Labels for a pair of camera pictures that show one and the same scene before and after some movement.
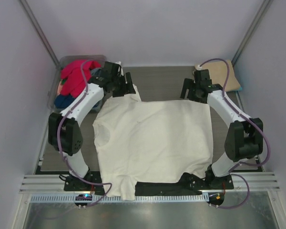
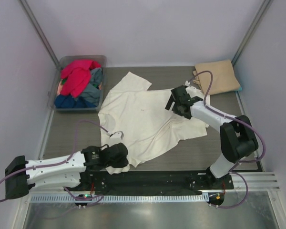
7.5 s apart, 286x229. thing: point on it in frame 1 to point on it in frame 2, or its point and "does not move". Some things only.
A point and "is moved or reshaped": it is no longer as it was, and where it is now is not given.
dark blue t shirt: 63,101 does not move
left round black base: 84,197 does not move
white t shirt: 140,141 is moved or reshaped
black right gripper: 189,89 to 178,102
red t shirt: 75,82 does not move
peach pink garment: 59,88 does not move
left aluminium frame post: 34,19 does not move
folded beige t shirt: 218,74 does not move
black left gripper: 123,86 to 120,155
